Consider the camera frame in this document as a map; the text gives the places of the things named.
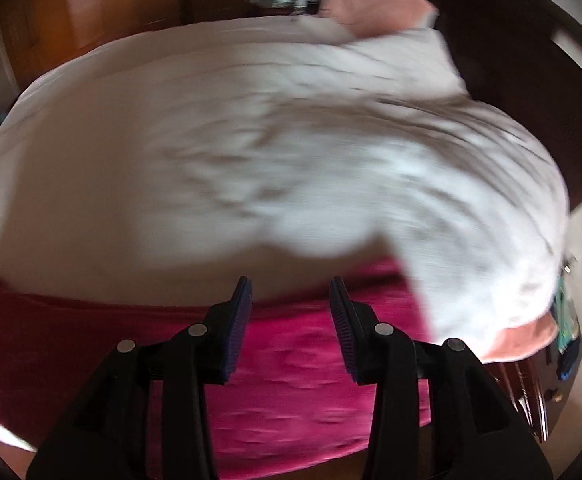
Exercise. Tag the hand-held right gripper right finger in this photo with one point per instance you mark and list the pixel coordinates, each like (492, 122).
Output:
(344, 331)

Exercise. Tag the brown wooden wardrobe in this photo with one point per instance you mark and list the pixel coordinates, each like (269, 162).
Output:
(96, 5)

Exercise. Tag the pink bed sheet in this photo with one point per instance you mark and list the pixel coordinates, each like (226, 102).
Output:
(521, 340)

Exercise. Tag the white pillow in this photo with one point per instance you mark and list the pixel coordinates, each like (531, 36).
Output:
(411, 65)

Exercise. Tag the pink pillow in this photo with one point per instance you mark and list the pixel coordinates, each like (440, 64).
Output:
(371, 5)

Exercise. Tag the dark wooden nightstand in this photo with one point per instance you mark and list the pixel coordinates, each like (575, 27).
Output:
(271, 11)

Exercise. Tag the reddish wooden bed frame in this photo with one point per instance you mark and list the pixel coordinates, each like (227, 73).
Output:
(521, 390)

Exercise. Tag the white bed blanket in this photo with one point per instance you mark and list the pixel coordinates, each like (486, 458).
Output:
(171, 160)

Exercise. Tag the magenta fleece pants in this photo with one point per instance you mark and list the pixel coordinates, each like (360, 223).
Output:
(291, 410)

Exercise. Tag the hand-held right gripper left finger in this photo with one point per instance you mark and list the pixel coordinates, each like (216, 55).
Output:
(236, 331)

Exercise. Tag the dark wooden headboard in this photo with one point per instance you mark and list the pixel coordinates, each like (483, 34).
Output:
(521, 60)

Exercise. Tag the blue green cloth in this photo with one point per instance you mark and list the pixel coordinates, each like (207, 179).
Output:
(566, 325)

